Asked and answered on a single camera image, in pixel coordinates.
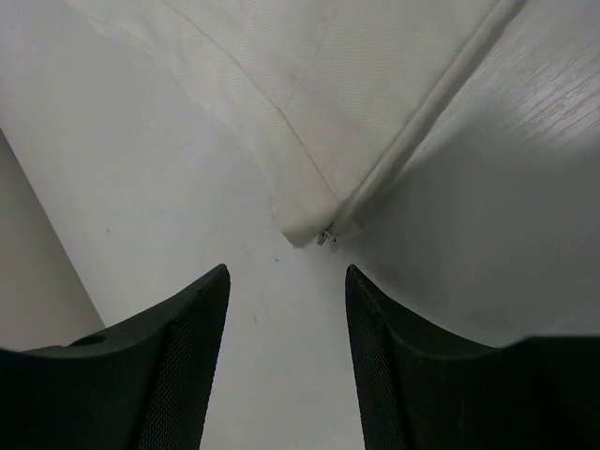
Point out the white pleated skirt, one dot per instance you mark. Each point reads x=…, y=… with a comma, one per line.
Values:
x=330, y=97

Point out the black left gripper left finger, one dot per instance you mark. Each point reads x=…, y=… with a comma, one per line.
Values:
x=143, y=383

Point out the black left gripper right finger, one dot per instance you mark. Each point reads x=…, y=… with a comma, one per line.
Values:
x=422, y=387

